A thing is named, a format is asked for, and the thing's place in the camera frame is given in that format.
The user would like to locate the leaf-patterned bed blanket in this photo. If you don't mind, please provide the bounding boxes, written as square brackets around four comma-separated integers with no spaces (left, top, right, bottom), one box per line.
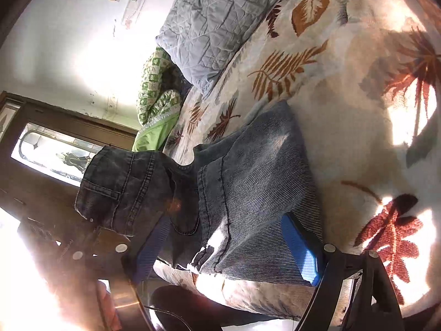
[165,0,440,317]

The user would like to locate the blue denim jeans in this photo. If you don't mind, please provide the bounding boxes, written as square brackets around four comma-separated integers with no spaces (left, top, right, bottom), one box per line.
[75,101,322,285]

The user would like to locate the brown wooden window frame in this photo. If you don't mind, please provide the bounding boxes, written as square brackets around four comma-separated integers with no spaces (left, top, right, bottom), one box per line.
[1,91,136,232]

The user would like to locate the grey quilted pillow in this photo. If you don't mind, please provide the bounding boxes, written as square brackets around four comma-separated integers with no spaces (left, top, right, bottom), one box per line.
[156,0,279,97]

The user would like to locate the green patterned folded quilt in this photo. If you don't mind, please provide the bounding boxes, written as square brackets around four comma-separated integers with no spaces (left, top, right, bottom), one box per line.
[132,46,192,152]

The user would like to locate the stained glass window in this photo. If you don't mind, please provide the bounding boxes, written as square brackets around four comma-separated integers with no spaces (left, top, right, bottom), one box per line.
[1,122,103,187]

